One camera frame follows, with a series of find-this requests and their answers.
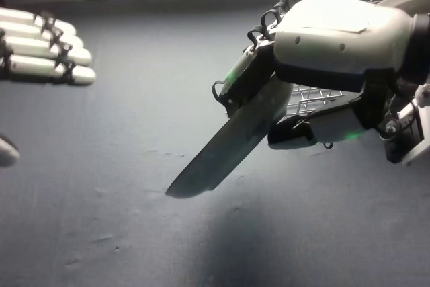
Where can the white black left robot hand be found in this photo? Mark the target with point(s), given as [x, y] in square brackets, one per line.
[40, 45]

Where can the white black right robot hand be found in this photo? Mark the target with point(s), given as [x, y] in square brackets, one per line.
[336, 38]

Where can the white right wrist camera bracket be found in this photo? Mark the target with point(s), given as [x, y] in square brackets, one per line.
[416, 139]

